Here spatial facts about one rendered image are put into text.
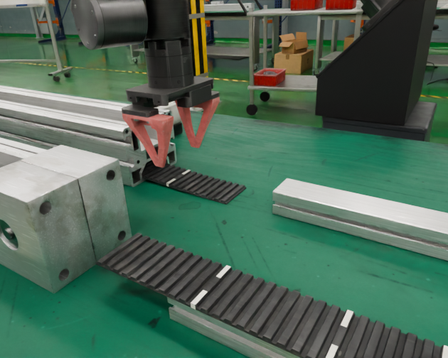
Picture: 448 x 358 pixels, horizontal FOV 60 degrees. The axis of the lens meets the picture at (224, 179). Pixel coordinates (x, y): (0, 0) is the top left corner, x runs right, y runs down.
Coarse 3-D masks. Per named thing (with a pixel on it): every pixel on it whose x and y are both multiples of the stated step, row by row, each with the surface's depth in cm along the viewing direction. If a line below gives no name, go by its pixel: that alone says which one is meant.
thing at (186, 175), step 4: (184, 172) 56; (188, 172) 56; (192, 172) 56; (196, 172) 56; (180, 176) 55; (184, 176) 55; (188, 176) 55; (192, 176) 55; (172, 180) 53; (176, 180) 54; (180, 180) 53; (184, 180) 54; (164, 184) 53; (168, 184) 53; (172, 184) 53; (176, 184) 53; (180, 184) 53; (176, 188) 52
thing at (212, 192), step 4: (224, 180) 53; (216, 184) 52; (220, 184) 52; (224, 184) 53; (228, 184) 52; (232, 184) 53; (212, 188) 51; (216, 188) 52; (220, 188) 51; (224, 188) 52; (204, 192) 50; (208, 192) 50; (212, 192) 51; (216, 192) 50; (220, 192) 51; (200, 196) 50; (204, 196) 50; (208, 196) 49; (212, 196) 49; (216, 196) 50
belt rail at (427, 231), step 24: (288, 192) 44; (312, 192) 44; (336, 192) 44; (288, 216) 45; (312, 216) 43; (336, 216) 41; (360, 216) 40; (384, 216) 39; (408, 216) 39; (432, 216) 38; (384, 240) 39; (408, 240) 38; (432, 240) 37
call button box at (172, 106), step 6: (174, 102) 71; (156, 108) 68; (162, 108) 68; (168, 108) 69; (174, 108) 70; (174, 114) 71; (174, 120) 71; (180, 120) 72; (174, 126) 71; (180, 126) 73; (174, 132) 72; (180, 132) 73
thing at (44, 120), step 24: (0, 96) 76; (24, 96) 72; (48, 96) 69; (72, 96) 68; (0, 120) 66; (24, 120) 64; (48, 120) 58; (72, 120) 55; (96, 120) 54; (120, 120) 60; (48, 144) 62; (72, 144) 57; (96, 144) 54; (120, 144) 51; (120, 168) 53
